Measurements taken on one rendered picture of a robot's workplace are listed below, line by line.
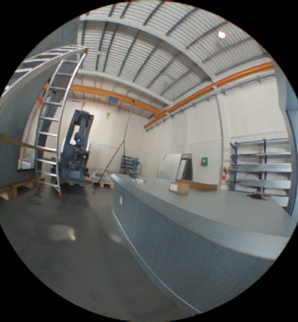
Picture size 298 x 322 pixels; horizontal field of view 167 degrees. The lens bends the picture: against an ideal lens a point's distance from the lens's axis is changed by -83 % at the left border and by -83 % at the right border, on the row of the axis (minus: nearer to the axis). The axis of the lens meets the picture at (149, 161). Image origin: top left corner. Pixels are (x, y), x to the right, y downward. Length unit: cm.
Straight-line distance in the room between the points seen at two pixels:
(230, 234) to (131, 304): 66
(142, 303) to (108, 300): 19
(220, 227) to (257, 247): 13
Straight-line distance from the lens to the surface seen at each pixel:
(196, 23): 743
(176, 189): 66
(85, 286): 85
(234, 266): 43
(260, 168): 411
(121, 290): 83
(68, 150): 227
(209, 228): 33
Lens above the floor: 77
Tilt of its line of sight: 5 degrees up
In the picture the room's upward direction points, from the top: 8 degrees clockwise
